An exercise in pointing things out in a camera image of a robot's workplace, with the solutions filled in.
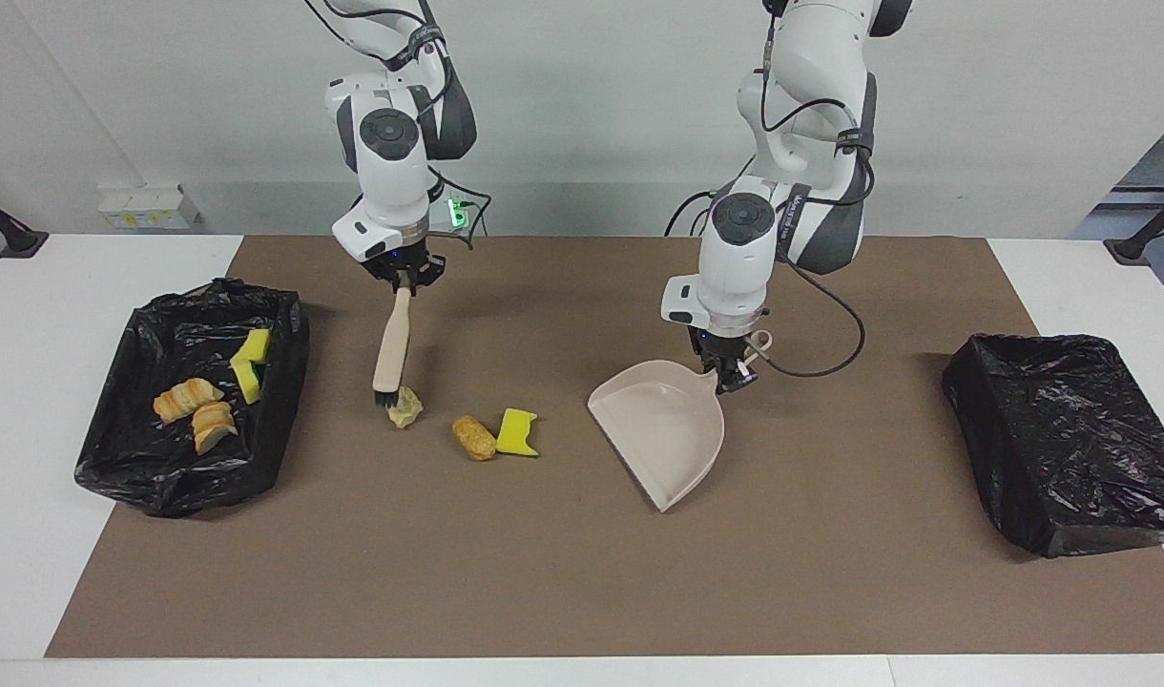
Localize beige hand brush black bristles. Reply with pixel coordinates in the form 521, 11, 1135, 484
372, 281, 416, 409

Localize beige plastic dustpan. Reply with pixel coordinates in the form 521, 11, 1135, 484
587, 329, 774, 514

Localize pale bread chunk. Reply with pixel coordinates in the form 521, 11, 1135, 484
386, 386, 425, 429

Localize brown bread roll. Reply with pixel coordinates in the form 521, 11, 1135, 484
451, 414, 499, 462

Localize striped croissant piece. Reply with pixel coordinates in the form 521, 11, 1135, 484
191, 401, 240, 455

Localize orange croissant piece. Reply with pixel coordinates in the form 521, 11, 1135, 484
153, 377, 226, 424

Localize black bag lined bin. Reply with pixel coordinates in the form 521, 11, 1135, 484
73, 277, 311, 519
942, 332, 1164, 559

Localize white power strip box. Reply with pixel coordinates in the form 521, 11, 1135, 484
98, 184, 201, 231

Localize brown table mat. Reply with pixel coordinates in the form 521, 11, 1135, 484
45, 235, 1164, 659

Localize black stand foot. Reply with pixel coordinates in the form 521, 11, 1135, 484
1104, 186, 1164, 266
0, 181, 49, 260

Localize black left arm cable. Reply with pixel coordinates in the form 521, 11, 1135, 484
756, 14, 877, 380

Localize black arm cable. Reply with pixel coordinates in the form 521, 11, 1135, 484
303, 0, 492, 251
756, 14, 877, 380

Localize black base cable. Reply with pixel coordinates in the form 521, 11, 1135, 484
666, 189, 726, 237

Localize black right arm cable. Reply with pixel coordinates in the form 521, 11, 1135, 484
303, 0, 492, 251

